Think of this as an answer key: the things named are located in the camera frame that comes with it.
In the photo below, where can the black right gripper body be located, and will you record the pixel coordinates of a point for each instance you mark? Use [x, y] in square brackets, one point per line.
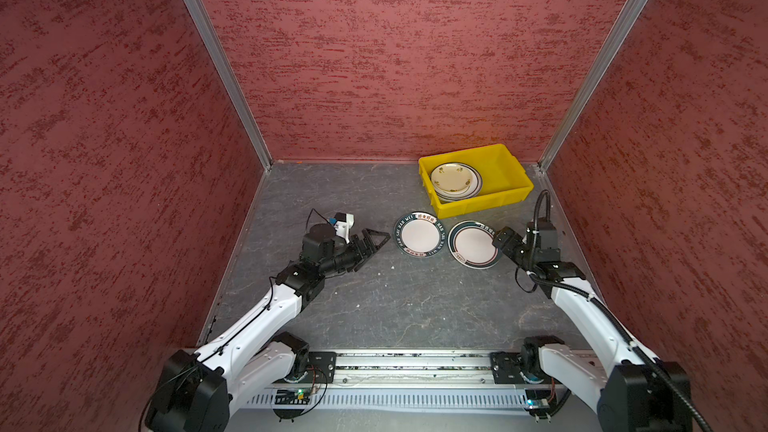
[528, 255]

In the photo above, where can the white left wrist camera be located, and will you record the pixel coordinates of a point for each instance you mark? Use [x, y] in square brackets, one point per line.
[342, 223]

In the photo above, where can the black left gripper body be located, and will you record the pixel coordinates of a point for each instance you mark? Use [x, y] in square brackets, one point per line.
[344, 256]

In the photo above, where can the white plate clover emblem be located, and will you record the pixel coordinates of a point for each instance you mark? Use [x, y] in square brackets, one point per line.
[471, 189]

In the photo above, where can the aluminium corner post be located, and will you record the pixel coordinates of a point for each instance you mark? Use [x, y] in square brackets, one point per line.
[217, 54]
[620, 30]

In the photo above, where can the yellow plastic bin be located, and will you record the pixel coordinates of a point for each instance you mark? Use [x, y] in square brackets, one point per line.
[504, 180]

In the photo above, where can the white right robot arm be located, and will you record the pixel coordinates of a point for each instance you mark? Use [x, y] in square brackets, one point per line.
[627, 386]

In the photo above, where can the right aluminium corner post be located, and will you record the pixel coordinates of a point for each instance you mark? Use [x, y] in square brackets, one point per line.
[620, 30]

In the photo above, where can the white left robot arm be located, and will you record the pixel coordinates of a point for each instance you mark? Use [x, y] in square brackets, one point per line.
[203, 389]

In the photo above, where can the green red rim plate right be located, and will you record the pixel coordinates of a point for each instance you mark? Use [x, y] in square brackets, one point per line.
[471, 244]

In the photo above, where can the left aluminium corner post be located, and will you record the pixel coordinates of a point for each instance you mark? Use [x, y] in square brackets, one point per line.
[217, 54]

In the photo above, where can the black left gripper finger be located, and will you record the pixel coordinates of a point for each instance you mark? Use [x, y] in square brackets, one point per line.
[362, 254]
[373, 239]

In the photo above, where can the green rim hao shi plate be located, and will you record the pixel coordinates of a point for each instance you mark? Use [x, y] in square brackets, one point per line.
[419, 234]

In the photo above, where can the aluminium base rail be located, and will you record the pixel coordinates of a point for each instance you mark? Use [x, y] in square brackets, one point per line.
[403, 380]

